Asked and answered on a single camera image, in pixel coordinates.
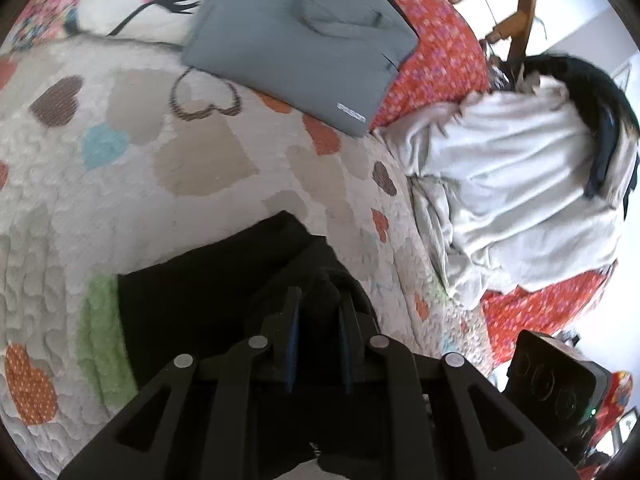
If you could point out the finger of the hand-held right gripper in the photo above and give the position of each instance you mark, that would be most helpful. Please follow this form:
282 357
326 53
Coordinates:
601 155

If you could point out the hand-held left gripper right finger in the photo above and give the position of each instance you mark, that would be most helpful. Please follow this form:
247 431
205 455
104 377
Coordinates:
346 345

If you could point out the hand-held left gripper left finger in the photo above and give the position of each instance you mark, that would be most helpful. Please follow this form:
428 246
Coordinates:
295 340

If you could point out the dark cloth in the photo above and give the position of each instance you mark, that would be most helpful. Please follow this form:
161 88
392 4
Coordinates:
585 80

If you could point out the black pants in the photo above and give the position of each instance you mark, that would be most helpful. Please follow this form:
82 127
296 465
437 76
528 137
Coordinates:
210 290

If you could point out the white crumpled garment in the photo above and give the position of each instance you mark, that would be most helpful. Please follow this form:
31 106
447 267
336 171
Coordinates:
500 185

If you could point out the wooden chair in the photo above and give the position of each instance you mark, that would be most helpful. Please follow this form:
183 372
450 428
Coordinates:
525 10

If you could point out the red floral bedsheet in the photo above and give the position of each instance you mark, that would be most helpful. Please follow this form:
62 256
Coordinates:
440 50

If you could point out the heart patterned quilt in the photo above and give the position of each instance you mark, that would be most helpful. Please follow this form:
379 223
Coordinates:
200 170

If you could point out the grey laptop bag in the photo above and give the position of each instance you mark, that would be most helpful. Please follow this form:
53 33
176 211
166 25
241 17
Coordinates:
300 50

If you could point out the printed cream pillow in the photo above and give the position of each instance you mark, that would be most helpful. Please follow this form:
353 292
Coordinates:
125 5

